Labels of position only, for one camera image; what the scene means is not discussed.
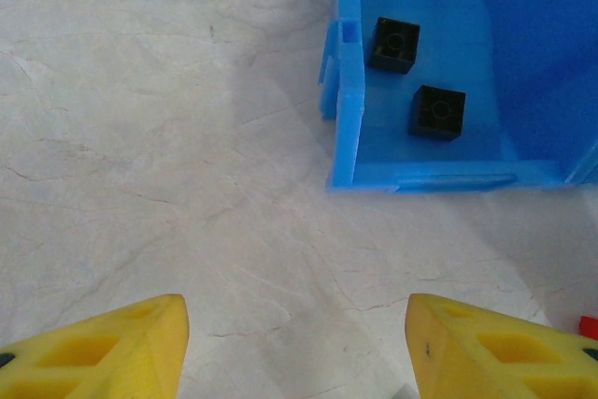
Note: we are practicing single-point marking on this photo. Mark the black square lego brick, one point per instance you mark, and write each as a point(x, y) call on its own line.
point(394, 46)
point(437, 114)

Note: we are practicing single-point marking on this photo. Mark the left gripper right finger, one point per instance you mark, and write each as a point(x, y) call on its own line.
point(467, 357)

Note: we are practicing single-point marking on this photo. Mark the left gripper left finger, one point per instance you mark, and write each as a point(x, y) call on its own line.
point(117, 357)

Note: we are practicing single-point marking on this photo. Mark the blue three-compartment bin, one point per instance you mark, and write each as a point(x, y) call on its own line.
point(514, 44)

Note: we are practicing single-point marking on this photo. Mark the red lego brick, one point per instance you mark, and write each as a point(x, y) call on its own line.
point(588, 325)

